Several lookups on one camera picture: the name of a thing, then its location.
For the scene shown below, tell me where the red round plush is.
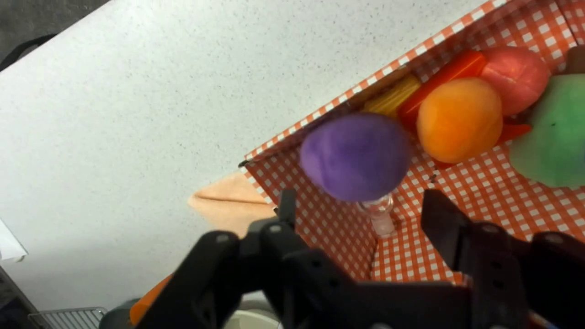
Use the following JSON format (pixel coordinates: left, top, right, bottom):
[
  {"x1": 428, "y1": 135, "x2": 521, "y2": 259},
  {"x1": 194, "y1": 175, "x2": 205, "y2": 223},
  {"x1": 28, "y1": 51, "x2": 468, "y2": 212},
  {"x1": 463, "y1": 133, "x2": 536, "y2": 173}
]
[{"x1": 481, "y1": 45, "x2": 554, "y2": 117}]

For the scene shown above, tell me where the red carton fries toy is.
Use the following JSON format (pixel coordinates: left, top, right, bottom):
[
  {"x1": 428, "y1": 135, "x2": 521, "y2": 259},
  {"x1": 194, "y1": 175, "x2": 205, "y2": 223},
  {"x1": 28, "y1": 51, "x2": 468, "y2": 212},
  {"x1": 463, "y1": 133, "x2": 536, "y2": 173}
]
[{"x1": 364, "y1": 49, "x2": 534, "y2": 170}]

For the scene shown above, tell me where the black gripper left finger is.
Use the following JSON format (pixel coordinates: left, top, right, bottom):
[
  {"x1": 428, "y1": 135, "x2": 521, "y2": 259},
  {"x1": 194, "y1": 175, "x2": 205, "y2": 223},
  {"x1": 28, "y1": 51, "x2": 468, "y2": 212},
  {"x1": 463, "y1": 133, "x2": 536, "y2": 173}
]
[{"x1": 136, "y1": 188, "x2": 368, "y2": 329}]

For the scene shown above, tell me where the grey metal tray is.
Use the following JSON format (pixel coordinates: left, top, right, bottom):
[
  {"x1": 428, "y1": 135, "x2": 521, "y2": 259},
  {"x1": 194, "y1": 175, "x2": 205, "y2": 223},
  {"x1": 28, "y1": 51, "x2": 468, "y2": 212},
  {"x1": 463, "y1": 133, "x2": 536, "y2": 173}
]
[{"x1": 26, "y1": 303, "x2": 108, "y2": 329}]

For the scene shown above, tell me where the orange round plush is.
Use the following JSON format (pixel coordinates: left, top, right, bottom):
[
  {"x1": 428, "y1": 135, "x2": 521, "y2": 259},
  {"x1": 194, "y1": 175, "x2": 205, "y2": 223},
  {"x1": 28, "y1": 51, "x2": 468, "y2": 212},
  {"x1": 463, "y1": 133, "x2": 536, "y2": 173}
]
[{"x1": 415, "y1": 76, "x2": 505, "y2": 164}]

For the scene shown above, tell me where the orange folded napkin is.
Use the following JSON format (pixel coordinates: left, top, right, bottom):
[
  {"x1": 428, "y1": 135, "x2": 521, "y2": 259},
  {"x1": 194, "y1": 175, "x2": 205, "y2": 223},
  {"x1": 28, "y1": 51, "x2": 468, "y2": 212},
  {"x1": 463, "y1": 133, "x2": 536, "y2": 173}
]
[{"x1": 189, "y1": 170, "x2": 280, "y2": 239}]

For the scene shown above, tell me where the beige bowl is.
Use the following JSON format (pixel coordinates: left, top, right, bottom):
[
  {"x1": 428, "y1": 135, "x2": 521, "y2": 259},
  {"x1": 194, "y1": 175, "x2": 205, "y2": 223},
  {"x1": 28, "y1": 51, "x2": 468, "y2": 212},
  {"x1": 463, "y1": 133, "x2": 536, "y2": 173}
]
[{"x1": 225, "y1": 290, "x2": 286, "y2": 329}]

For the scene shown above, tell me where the clear plastic toy bottle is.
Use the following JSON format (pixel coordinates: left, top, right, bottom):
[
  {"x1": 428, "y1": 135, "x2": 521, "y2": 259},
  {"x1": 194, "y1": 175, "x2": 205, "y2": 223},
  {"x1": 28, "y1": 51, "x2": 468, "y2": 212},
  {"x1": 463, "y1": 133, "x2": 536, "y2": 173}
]
[{"x1": 359, "y1": 193, "x2": 399, "y2": 239}]

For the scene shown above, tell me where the green plush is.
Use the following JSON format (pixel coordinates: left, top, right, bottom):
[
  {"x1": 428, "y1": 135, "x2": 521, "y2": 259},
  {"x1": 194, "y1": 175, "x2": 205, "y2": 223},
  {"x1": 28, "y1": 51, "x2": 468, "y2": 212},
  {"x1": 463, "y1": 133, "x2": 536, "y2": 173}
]
[{"x1": 509, "y1": 71, "x2": 585, "y2": 190}]

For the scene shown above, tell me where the white card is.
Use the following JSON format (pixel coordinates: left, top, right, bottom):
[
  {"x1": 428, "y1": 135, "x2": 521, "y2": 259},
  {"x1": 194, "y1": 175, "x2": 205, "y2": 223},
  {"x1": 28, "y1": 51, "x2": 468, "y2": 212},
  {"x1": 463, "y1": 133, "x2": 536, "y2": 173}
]
[{"x1": 0, "y1": 217, "x2": 30, "y2": 263}]

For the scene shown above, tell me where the wicker tray with checkered cloth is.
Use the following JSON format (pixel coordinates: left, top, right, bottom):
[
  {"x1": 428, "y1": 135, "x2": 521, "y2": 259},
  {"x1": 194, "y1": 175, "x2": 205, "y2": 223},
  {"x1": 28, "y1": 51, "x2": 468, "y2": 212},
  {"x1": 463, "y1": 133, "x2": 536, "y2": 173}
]
[{"x1": 238, "y1": 0, "x2": 585, "y2": 288}]

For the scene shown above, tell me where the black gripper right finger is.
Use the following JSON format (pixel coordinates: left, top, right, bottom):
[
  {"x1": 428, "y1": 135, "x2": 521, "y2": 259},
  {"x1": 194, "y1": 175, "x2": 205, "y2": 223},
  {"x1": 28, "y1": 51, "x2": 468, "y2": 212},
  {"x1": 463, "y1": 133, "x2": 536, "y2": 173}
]
[{"x1": 421, "y1": 188, "x2": 585, "y2": 329}]

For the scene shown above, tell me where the purple round plush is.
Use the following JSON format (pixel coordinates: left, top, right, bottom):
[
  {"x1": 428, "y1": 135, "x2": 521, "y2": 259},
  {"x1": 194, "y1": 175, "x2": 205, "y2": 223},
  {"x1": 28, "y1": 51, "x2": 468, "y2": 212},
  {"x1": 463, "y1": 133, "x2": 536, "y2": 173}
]
[{"x1": 298, "y1": 113, "x2": 414, "y2": 204}]

